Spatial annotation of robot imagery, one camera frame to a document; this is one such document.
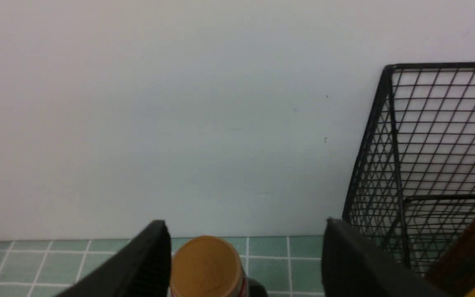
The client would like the dark vinegar bottle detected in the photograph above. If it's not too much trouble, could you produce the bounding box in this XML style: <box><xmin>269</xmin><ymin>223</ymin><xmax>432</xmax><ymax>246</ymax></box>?
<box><xmin>169</xmin><ymin>236</ymin><xmax>269</xmax><ymax>297</ymax></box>

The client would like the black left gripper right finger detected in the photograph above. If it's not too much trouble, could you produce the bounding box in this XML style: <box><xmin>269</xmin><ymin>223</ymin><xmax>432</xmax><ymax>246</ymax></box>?
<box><xmin>322</xmin><ymin>219</ymin><xmax>446</xmax><ymax>297</ymax></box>

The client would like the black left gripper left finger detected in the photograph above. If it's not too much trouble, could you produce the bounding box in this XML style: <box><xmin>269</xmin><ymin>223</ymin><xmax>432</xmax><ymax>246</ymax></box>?
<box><xmin>58</xmin><ymin>220</ymin><xmax>172</xmax><ymax>297</ymax></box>

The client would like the black wire mesh shelf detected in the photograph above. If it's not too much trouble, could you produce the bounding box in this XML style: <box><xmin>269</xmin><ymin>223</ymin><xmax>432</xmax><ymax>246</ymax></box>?
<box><xmin>342</xmin><ymin>62</ymin><xmax>475</xmax><ymax>275</ymax></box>

